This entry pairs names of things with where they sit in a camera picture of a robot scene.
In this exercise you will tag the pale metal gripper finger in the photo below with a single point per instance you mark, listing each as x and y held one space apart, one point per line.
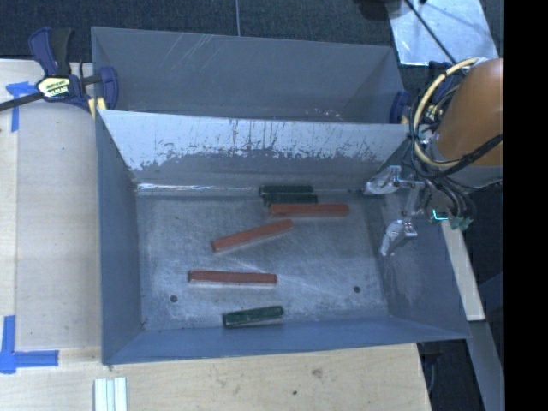
385 182
402 229

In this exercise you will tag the red-brown flat block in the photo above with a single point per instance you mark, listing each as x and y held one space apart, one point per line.
308 210
233 277
252 235

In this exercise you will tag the dark green flat block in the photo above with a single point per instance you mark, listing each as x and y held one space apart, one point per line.
293 199
284 189
252 316

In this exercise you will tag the grey metal bin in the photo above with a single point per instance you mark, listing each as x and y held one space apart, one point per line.
257 246

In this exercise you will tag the pale wood board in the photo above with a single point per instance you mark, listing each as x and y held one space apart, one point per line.
55 229

